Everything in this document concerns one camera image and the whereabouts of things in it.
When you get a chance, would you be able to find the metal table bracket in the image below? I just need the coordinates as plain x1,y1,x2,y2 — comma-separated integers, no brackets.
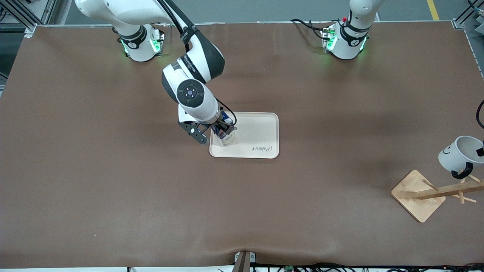
232,251,256,272

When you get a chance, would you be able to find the white rectangular plastic tray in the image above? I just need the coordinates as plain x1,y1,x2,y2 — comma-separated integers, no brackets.
209,112,279,159

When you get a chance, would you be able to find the white smiley mug black handle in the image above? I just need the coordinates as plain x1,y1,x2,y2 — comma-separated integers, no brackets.
438,136,484,180

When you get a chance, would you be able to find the aluminium frame profile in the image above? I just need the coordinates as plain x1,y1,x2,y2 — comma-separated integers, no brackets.
453,0,484,30
0,0,58,37

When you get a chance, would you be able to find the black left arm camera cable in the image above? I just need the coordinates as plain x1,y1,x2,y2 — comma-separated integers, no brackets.
475,100,484,130

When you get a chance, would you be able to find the wooden cup rack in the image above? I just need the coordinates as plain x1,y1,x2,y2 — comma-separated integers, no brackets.
391,170,484,223

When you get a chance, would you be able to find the black base power cable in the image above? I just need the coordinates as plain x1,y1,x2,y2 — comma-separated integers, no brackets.
290,18,328,33

